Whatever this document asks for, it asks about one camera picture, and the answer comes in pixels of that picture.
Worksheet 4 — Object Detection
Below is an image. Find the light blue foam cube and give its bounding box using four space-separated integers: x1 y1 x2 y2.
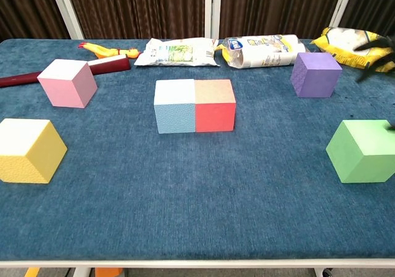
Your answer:
153 79 196 134

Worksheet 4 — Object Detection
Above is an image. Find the yellow bag of cotton balls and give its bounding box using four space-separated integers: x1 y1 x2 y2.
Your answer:
310 27 395 73

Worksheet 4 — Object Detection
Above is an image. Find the white partition frame post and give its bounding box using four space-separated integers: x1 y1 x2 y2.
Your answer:
328 0 357 28
204 0 222 40
48 0 85 40

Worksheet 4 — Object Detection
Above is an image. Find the yellow foam cube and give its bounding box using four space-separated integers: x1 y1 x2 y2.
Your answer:
0 118 68 184

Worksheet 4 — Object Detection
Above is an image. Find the blue fabric table cover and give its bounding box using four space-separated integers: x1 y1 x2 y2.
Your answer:
0 38 395 261

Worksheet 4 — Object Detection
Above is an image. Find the long dark red box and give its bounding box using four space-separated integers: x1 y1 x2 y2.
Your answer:
0 54 131 89

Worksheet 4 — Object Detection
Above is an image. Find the yellow rubber chicken toy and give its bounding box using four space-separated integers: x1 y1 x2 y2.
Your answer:
78 42 141 60

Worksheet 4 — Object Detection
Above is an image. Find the pink foam cube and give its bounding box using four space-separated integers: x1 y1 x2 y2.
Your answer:
36 59 98 109

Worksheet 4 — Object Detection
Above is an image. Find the white tissue pack green print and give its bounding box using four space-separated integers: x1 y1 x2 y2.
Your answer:
133 37 220 67

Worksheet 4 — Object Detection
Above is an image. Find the white table frame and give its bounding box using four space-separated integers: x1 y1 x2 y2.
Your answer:
0 259 395 277

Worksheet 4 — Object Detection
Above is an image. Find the red foam cube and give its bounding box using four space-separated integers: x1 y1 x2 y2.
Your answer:
194 79 237 133

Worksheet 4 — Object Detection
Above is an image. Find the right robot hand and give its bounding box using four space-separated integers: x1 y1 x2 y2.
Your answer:
353 35 395 131

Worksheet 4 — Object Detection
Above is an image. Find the orange object under table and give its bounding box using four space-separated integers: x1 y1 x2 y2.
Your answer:
94 267 123 277

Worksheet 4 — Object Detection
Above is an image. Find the dark brown curtain panel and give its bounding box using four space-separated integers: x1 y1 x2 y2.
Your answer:
0 0 70 42
339 0 395 37
219 0 345 40
63 0 207 40

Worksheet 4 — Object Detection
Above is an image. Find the purple foam cube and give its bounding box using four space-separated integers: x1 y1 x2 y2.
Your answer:
290 52 343 99

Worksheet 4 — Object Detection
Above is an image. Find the green foam cube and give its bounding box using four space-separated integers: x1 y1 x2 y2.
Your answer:
325 119 395 184

